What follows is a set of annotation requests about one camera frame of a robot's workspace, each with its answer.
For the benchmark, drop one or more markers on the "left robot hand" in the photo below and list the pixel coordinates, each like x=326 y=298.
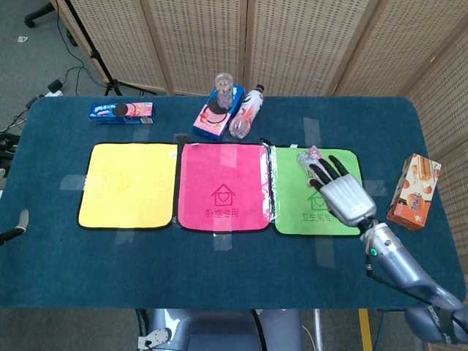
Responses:
x=22 y=219

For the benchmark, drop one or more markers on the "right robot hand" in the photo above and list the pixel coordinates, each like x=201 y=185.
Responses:
x=347 y=197

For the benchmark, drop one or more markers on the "floral patterned rectangular box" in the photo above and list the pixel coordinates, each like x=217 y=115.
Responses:
x=307 y=157

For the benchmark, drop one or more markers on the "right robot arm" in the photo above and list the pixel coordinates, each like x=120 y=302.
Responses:
x=395 y=256

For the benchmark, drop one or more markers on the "orange wafer snack box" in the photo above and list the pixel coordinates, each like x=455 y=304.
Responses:
x=413 y=194

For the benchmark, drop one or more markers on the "blue Oreo cookie pack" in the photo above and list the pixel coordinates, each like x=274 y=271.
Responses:
x=109 y=114

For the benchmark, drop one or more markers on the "short blue pink Oreo box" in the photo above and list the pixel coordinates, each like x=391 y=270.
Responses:
x=210 y=126

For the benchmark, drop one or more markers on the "green microfiber cloth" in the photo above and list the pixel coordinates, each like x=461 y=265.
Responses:
x=292 y=197

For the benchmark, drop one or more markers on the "black floor equipment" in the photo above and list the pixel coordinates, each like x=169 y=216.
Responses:
x=7 y=144

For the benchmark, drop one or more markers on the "crinkled clear tape strip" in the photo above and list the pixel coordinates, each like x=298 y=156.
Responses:
x=270 y=183

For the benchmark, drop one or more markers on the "yellow microfiber cloth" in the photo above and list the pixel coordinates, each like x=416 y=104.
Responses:
x=120 y=183

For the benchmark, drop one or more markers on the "pink microfiber cloth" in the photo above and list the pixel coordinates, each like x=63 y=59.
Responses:
x=226 y=175

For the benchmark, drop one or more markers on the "clear plastic drink bottle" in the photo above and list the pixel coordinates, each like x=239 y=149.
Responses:
x=246 y=113

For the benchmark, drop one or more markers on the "metal table leg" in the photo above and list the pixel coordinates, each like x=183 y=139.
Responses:
x=318 y=329

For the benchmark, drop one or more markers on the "black power adapter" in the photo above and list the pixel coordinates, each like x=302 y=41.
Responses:
x=55 y=86

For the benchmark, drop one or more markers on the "blue felt table cover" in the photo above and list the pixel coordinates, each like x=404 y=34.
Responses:
x=234 y=278

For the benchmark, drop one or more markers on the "clear plastic jar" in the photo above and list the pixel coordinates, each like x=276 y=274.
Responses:
x=223 y=91

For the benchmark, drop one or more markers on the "woven wooden folding screen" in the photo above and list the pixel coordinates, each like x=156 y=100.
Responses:
x=292 y=36

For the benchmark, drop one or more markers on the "black tripod stand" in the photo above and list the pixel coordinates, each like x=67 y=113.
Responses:
x=93 y=51

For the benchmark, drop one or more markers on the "grey robot torso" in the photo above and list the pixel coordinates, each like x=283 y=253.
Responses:
x=219 y=329

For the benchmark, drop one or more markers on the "black chair base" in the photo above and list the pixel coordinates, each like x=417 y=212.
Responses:
x=36 y=14

